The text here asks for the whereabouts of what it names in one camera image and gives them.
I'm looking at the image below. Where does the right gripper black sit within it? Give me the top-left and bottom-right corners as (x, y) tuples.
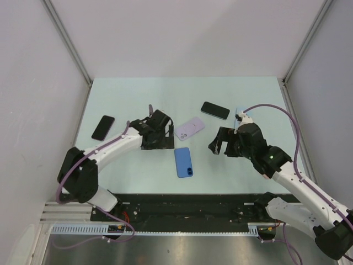
(208, 126), (254, 160)

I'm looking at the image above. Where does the black phone teal edge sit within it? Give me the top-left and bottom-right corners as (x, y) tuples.
(201, 102), (230, 120)

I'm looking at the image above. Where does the blue phone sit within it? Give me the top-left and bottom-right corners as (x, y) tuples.
(174, 147), (194, 178)

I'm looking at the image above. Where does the lilac phone case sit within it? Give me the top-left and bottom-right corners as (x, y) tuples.
(174, 117), (205, 141)

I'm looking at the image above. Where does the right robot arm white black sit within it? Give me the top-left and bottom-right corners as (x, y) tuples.
(208, 123), (352, 260)

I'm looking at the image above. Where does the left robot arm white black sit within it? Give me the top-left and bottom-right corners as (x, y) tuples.
(56, 109), (174, 221)

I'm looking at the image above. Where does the light blue phone case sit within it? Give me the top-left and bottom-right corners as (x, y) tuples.
(234, 107), (245, 129)

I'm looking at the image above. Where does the black phone purple edge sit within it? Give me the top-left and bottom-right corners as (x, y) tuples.
(91, 115), (115, 141)

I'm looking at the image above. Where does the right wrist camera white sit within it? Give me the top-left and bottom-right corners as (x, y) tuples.
(239, 113), (253, 127)

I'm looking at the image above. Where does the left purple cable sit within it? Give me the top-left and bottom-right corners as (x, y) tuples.
(52, 104), (154, 251)

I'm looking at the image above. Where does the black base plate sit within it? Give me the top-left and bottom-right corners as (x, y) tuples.
(55, 193), (304, 233)

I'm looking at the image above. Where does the slotted cable duct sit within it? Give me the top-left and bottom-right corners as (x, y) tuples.
(51, 224), (265, 236)

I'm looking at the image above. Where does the aluminium rail frame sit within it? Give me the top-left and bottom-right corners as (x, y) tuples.
(38, 201), (94, 223)

